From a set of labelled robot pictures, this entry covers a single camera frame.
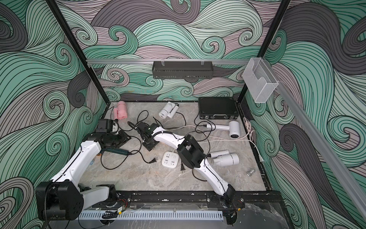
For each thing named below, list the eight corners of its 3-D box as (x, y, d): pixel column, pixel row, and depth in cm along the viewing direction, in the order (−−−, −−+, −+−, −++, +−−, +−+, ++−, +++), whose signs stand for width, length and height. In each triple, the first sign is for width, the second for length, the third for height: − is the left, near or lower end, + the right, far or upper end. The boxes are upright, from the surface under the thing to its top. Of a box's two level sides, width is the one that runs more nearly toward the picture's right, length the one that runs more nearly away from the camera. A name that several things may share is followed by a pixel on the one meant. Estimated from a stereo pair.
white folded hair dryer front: (211, 167, 86) (213, 163, 81) (209, 154, 92) (211, 149, 87) (237, 167, 86) (241, 163, 81) (233, 154, 92) (237, 149, 87)
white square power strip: (161, 167, 86) (161, 165, 84) (163, 153, 93) (162, 150, 90) (178, 167, 86) (178, 165, 84) (178, 153, 92) (178, 150, 90)
